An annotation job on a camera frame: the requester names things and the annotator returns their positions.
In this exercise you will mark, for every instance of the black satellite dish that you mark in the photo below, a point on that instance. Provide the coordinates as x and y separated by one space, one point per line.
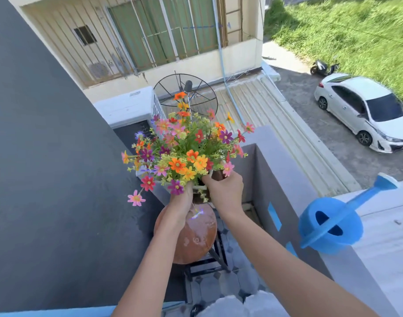
187 86

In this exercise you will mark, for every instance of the light blue drain pipe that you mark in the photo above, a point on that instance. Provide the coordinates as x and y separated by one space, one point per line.
221 62

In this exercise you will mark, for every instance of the brown wooden ladder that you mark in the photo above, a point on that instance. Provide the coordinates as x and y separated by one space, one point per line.
221 23

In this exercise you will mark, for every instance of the person's right forearm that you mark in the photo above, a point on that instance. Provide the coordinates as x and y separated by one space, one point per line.
287 270

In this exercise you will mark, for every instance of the white car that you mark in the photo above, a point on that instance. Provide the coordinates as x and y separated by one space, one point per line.
363 87

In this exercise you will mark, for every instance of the person's right hand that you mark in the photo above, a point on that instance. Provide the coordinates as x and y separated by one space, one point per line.
226 194

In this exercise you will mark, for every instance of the blue tape strip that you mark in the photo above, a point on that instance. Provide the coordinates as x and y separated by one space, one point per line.
291 250
274 217

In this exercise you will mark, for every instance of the round wooden table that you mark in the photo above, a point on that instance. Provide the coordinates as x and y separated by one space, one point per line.
198 237

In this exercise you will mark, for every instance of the colourful flowers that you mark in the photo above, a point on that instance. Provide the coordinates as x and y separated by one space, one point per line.
188 145

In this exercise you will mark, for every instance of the white shirt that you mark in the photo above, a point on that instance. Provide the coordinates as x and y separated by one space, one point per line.
254 305

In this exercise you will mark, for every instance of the beige corrugated roof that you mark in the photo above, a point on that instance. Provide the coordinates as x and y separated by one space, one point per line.
270 112

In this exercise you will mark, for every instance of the person's left forearm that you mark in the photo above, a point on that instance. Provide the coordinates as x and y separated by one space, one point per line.
145 277

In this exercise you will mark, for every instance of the small dark window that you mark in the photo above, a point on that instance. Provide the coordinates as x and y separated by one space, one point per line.
85 35

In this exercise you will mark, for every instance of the dark shoe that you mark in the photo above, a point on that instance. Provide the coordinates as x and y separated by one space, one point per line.
196 310

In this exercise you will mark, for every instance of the black scooter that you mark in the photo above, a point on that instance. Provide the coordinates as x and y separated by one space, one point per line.
320 66

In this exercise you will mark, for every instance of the green barred window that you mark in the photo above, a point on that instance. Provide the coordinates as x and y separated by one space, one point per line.
188 26

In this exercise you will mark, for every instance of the person's left hand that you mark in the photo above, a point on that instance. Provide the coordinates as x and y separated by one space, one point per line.
180 207

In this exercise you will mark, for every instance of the white air conditioner unit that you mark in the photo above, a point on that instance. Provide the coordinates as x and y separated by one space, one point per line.
125 105

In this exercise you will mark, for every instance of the blue watering can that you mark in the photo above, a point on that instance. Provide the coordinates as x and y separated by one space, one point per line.
310 211

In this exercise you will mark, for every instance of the brown cleaning cloth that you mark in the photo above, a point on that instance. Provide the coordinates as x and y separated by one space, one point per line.
218 175

